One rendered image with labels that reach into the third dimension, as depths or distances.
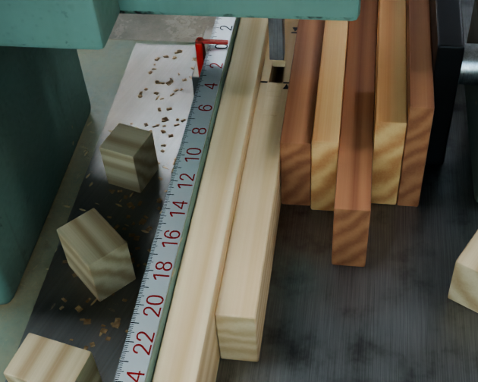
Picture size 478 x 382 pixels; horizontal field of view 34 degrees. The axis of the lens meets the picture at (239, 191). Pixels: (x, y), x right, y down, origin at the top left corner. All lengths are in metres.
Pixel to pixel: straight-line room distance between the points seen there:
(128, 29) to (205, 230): 1.87
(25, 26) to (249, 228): 0.16
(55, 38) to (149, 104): 0.28
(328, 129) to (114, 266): 0.19
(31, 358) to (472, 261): 0.27
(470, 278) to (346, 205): 0.07
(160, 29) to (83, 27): 1.80
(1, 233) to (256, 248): 0.21
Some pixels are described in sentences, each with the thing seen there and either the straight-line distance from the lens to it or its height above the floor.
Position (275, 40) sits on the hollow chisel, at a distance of 0.49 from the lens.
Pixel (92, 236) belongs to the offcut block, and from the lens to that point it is 0.55.
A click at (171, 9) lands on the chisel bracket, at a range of 0.45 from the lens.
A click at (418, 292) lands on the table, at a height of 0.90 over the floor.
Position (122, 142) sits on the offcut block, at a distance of 0.61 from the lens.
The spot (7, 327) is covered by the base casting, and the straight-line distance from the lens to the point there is 0.57.
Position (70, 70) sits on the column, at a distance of 0.65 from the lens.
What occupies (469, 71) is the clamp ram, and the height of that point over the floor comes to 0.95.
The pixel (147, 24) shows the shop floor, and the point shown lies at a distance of 2.25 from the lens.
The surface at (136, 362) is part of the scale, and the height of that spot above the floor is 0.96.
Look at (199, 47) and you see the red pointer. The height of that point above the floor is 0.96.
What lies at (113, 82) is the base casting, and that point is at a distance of 0.74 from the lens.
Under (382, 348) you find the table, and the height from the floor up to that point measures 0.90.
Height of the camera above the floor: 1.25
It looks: 46 degrees down
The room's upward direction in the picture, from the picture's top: 5 degrees counter-clockwise
